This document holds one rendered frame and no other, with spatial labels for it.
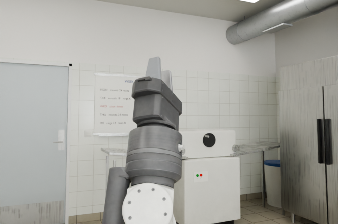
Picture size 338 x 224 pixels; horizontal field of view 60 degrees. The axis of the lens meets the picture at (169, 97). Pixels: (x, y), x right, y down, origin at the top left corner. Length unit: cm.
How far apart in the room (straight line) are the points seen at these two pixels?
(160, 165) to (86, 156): 371
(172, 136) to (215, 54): 449
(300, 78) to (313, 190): 135
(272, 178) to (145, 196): 458
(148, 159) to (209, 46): 450
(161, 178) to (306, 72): 363
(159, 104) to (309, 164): 354
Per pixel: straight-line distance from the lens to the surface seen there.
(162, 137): 44
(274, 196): 502
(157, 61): 52
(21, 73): 414
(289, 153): 413
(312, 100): 386
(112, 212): 45
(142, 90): 46
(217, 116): 482
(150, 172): 43
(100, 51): 422
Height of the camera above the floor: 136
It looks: 4 degrees up
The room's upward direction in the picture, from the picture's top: straight up
